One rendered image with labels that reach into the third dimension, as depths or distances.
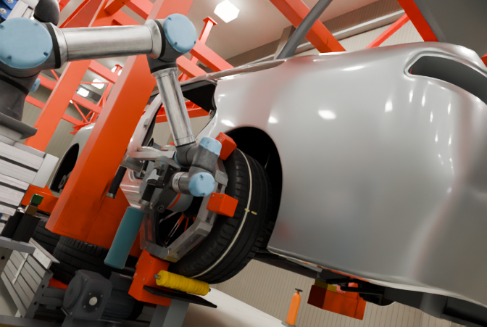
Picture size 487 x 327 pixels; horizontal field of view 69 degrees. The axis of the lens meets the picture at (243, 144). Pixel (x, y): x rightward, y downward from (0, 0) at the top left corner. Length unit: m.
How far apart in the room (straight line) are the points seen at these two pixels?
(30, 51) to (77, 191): 1.02
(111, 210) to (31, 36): 1.17
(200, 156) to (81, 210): 0.91
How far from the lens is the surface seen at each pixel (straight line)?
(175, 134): 1.26
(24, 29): 1.01
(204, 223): 1.44
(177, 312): 1.74
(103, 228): 1.96
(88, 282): 1.78
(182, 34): 1.14
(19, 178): 1.10
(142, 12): 5.16
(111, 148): 1.94
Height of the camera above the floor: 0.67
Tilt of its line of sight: 17 degrees up
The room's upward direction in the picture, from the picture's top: 19 degrees clockwise
